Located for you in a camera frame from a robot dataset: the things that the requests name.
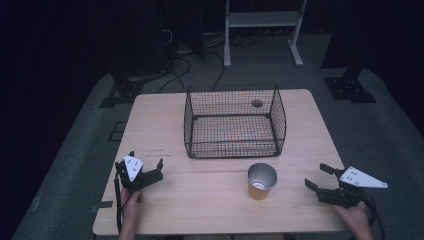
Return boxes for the black tape strip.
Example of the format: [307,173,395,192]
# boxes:
[90,200,114,214]

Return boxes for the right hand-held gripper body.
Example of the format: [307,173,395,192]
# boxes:
[316,165,389,210]

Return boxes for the white metal stand frame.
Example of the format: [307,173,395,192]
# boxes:
[223,0,309,69]

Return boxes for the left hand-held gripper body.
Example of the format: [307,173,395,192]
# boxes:
[114,155,164,193]

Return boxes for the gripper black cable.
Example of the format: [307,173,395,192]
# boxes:
[362,192,387,240]
[113,172,124,234]

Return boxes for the black floor cables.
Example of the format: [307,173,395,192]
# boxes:
[155,28,231,95]

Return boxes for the black stand base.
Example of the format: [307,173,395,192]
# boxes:
[323,66,378,105]
[98,70,164,109]

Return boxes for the person's right hand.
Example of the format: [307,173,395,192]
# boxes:
[333,200,372,236]

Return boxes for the black wire basket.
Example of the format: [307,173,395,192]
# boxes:
[183,83,288,160]

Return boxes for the person's left hand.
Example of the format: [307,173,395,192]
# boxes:
[119,187,145,218]

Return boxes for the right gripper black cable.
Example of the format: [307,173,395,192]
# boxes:
[362,192,387,240]

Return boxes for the orange paper cup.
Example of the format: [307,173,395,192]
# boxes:
[246,162,279,202]

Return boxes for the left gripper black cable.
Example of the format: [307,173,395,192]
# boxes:
[113,172,124,234]

